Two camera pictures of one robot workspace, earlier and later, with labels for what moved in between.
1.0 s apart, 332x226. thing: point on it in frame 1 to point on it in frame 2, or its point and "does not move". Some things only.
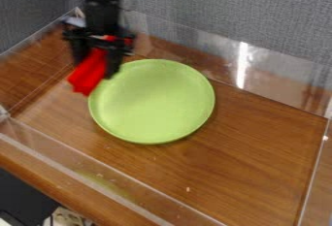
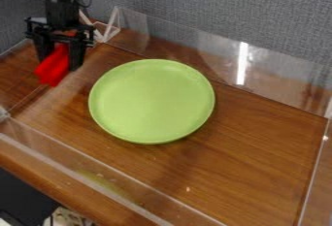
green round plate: x=157 y=103 does not move
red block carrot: x=91 y=71 to x=51 y=70
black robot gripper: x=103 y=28 to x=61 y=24
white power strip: x=64 y=217 does not move
